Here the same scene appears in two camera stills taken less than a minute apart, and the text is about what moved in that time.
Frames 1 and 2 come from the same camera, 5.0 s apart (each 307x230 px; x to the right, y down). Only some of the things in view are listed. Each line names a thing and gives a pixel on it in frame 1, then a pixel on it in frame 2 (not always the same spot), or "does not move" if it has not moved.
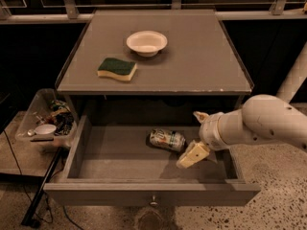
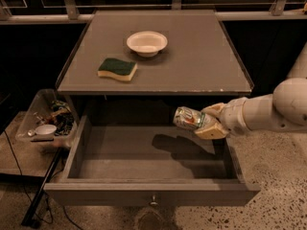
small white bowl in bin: [46, 129] does not move
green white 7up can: [174, 140] -> [188, 117]
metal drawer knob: [153, 202] does not move
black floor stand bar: [28, 220] does not move
